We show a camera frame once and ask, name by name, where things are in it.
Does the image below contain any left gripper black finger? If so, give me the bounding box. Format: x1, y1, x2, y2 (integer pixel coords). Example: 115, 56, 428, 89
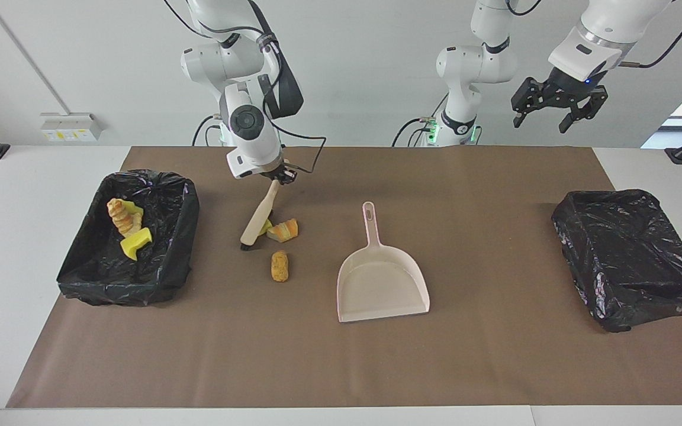
559, 89, 608, 134
511, 78, 549, 128

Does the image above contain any beige handled hand brush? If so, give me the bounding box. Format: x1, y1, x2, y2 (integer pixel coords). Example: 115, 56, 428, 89
240, 179, 281, 251

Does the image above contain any brown toy bread roll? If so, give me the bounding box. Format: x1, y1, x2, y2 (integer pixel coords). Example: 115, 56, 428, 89
271, 250, 290, 283

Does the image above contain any pale pink plastic dustpan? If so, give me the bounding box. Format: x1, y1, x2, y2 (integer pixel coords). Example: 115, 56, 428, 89
336, 201, 430, 323

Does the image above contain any plain yellow sponge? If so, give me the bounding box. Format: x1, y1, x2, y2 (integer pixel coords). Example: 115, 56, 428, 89
120, 227, 153, 261

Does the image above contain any bin lined black plastic bag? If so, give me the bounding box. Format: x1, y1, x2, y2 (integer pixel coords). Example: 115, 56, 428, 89
57, 169, 201, 307
551, 189, 682, 333

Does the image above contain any cut toy croissant piece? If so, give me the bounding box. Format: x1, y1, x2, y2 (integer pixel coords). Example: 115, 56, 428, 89
266, 218, 299, 243

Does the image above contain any brown table mat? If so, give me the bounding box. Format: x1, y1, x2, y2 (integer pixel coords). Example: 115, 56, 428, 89
7, 146, 682, 409

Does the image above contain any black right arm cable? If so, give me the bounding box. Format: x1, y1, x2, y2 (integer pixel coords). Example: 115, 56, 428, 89
163, 0, 327, 176

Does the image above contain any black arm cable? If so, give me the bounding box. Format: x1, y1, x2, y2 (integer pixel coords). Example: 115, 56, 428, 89
504, 0, 682, 69
163, 0, 327, 176

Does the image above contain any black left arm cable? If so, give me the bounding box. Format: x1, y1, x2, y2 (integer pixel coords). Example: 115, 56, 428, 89
504, 0, 682, 69

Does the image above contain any black right base cable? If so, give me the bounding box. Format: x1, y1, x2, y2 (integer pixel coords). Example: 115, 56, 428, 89
192, 114, 224, 147

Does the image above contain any black base cable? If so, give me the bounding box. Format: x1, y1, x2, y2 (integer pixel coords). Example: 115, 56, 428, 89
192, 114, 224, 147
391, 92, 449, 147

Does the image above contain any black left base cable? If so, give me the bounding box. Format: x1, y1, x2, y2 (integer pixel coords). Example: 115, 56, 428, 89
391, 92, 449, 147

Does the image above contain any white wall outlet box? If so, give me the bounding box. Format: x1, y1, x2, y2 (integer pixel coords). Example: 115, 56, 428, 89
40, 112, 104, 143

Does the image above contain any grey wall conduit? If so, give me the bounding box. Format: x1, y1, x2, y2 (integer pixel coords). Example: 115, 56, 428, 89
0, 0, 75, 116

